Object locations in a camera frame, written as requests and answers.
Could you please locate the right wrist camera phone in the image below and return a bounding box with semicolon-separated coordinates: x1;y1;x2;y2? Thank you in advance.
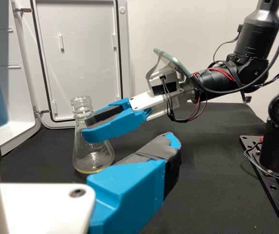
145;48;191;98

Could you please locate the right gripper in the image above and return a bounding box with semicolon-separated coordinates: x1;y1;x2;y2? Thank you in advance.
81;85;196;144

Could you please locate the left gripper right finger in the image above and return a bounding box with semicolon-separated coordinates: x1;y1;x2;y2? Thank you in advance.
86;132;182;234

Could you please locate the incubator door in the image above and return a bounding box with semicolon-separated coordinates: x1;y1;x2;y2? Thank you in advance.
29;0;132;130

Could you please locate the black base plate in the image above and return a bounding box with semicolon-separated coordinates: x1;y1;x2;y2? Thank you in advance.
239;135;279;223

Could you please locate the white incubator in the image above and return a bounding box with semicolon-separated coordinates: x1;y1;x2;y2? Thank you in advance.
0;0;44;156

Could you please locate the clear flask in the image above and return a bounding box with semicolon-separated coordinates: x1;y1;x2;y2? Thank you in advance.
72;96;115;174

